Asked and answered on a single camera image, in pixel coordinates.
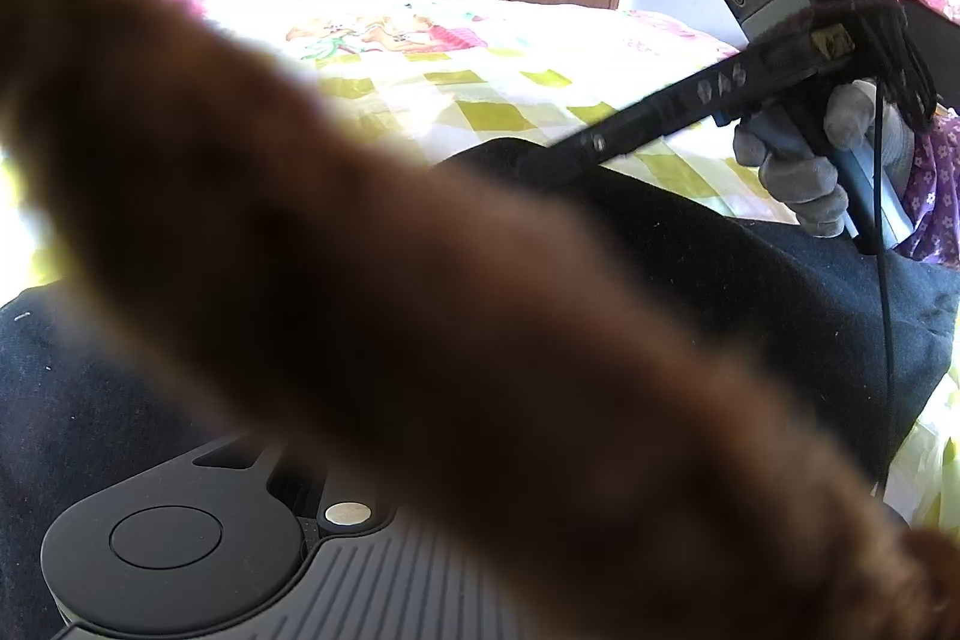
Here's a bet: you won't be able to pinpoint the black cable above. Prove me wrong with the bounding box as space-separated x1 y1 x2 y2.
816 0 940 498

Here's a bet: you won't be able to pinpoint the brown fuzzy cord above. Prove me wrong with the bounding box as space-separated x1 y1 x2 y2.
0 0 960 640

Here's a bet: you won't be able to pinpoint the black pants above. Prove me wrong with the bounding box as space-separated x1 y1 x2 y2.
0 136 960 640

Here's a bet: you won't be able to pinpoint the person's right hand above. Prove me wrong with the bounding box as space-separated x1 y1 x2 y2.
733 80 917 238

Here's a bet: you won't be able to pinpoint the printed checkered bed sheet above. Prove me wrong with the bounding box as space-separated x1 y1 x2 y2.
0 0 960 536

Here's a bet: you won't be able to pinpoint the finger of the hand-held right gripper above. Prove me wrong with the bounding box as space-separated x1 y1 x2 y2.
516 47 781 186

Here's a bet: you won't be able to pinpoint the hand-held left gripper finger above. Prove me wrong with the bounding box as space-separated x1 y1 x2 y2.
191 434 395 536

